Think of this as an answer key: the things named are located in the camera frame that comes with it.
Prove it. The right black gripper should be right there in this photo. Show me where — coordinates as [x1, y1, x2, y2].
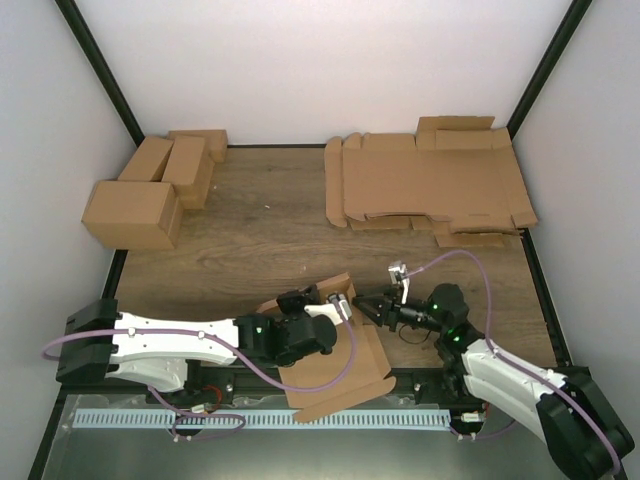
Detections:
[353, 287, 446, 335]

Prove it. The brown cardboard box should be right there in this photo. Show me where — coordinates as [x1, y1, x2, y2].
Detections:
[252, 272, 397, 424]

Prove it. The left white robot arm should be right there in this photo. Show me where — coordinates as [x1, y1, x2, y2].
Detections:
[56, 286, 351, 404]

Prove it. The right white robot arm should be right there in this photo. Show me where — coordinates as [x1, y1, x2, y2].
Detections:
[353, 283, 635, 479]

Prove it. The folded cardboard box middle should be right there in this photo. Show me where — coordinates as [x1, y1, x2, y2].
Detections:
[161, 136, 213, 210]

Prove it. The small cardboard box rear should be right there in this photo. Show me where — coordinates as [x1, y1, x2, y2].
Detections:
[166, 129, 228, 163]

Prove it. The large folded cardboard box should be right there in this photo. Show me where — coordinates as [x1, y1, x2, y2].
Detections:
[82, 181, 183, 250]

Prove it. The folded cardboard box back left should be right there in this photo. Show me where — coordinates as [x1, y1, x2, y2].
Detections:
[117, 136, 173, 182]

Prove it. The stack of flat cardboard blanks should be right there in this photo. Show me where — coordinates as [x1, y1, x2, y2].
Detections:
[324, 116, 538, 248]

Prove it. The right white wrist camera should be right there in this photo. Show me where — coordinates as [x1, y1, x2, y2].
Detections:
[388, 261, 410, 305]

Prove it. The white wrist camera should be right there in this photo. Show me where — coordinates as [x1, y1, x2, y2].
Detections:
[388, 261, 410, 305]
[303, 293, 352, 326]

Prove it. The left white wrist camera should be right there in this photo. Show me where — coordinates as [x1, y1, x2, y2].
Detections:
[303, 293, 352, 326]

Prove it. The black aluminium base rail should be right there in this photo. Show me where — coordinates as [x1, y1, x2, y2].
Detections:
[64, 365, 591, 401]

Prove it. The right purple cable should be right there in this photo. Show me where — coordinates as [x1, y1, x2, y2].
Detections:
[407, 249, 624, 476]

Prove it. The light blue slotted cable duct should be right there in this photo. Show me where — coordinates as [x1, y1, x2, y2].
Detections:
[72, 409, 451, 431]

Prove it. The black frame post left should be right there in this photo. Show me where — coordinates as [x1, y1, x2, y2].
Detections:
[54, 0, 145, 146]

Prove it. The black frame post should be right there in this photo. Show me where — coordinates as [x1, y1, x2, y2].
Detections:
[54, 0, 145, 146]
[506, 0, 592, 139]

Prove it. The black frame post right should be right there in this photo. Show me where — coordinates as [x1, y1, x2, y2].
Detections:
[506, 0, 592, 139]

